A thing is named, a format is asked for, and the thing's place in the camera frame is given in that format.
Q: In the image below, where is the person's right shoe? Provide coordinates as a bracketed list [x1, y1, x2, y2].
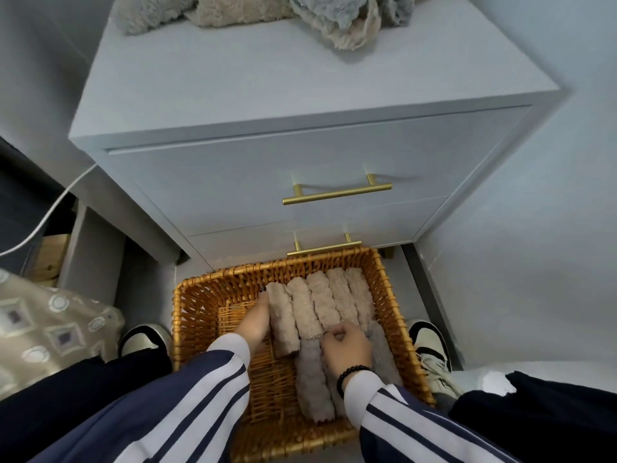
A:
[408, 320, 463, 401]

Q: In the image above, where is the person's shoe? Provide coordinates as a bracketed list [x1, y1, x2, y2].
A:
[118, 323, 174, 358]
[408, 320, 463, 401]

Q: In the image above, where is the person's left shoe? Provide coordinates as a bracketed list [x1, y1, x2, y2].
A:
[118, 323, 174, 358]

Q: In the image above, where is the patterned beige bedspread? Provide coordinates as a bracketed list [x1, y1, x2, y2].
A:
[0, 268, 126, 401]

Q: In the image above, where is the white nightstand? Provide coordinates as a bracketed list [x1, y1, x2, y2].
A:
[68, 0, 568, 271]

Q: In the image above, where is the pile of beige grey towels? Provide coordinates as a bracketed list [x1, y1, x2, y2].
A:
[111, 0, 425, 51]

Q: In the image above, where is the person's left forearm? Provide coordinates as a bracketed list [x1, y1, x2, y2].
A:
[28, 332, 251, 463]

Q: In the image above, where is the short gold drawer handle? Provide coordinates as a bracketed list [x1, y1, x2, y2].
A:
[287, 231, 363, 258]

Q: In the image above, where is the orange wicker basket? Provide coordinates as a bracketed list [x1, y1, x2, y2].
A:
[172, 246, 436, 463]

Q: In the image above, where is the black bead bracelet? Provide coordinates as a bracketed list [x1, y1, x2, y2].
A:
[335, 365, 373, 400]

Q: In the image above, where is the single grey towel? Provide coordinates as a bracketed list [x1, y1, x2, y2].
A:
[366, 320, 405, 387]
[325, 370, 347, 419]
[294, 337, 336, 424]

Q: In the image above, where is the white charging cable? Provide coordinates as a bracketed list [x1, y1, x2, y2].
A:
[0, 162, 99, 259]

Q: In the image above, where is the long gold drawer handle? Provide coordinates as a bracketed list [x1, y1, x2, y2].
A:
[282, 173, 394, 206]

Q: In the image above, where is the person's left hand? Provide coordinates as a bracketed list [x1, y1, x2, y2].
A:
[233, 289, 272, 355]

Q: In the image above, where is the person's right forearm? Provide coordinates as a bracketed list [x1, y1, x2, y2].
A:
[343, 370, 521, 463]

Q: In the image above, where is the person's right hand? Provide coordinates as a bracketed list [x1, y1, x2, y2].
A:
[320, 321, 375, 379]

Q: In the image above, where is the light wooden board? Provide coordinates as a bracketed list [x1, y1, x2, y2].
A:
[28, 233, 72, 287]

